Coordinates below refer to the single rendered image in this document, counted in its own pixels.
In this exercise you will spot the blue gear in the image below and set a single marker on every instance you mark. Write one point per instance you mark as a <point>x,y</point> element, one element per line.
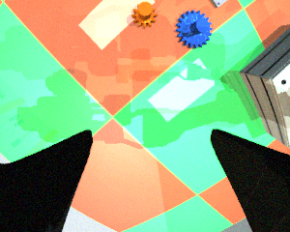
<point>194,29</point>

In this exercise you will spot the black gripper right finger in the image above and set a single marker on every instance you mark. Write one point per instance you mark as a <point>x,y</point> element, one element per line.
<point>260,177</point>

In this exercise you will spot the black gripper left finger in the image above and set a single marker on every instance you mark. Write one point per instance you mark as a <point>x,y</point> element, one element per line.
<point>37,191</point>

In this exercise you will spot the orange gear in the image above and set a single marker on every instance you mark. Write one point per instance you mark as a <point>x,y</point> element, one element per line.
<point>144,14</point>

